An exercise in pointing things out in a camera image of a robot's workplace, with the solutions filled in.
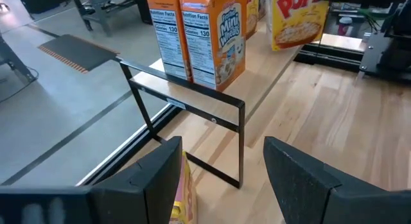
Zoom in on grey metal stand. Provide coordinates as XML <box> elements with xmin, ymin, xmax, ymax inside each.
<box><xmin>69</xmin><ymin>0</ymin><xmax>152</xmax><ymax>37</ymax></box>

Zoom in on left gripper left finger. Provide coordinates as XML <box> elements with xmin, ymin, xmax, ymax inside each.
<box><xmin>0</xmin><ymin>136</ymin><xmax>183</xmax><ymax>224</ymax></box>

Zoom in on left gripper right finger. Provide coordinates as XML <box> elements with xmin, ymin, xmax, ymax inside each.
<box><xmin>263</xmin><ymin>136</ymin><xmax>411</xmax><ymax>224</ymax></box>

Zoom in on black floor mat hazard stripes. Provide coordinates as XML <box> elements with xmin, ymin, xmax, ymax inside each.
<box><xmin>37</xmin><ymin>33</ymin><xmax>120</xmax><ymax>74</ymax></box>

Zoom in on yellow Corn Pops cereal box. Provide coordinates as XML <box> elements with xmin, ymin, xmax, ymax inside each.
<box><xmin>271</xmin><ymin>0</ymin><xmax>330</xmax><ymax>52</ymax></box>
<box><xmin>169</xmin><ymin>150</ymin><xmax>199</xmax><ymax>224</ymax></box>
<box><xmin>245</xmin><ymin>0</ymin><xmax>260</xmax><ymax>40</ymax></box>

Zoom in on red cup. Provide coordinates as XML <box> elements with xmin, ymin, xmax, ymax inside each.
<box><xmin>337</xmin><ymin>15</ymin><xmax>353</xmax><ymax>37</ymax></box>

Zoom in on orange Mini Wheats cereal box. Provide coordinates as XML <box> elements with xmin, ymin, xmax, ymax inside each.
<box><xmin>146</xmin><ymin>0</ymin><xmax>193</xmax><ymax>82</ymax></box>
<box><xmin>179</xmin><ymin>0</ymin><xmax>247</xmax><ymax>92</ymax></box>

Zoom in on wooden shelf black metal frame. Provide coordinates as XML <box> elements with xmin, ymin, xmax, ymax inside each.
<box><xmin>115</xmin><ymin>17</ymin><xmax>304</xmax><ymax>189</ymax></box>

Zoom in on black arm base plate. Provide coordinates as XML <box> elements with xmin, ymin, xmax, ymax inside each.
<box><xmin>358</xmin><ymin>28</ymin><xmax>411</xmax><ymax>84</ymax></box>

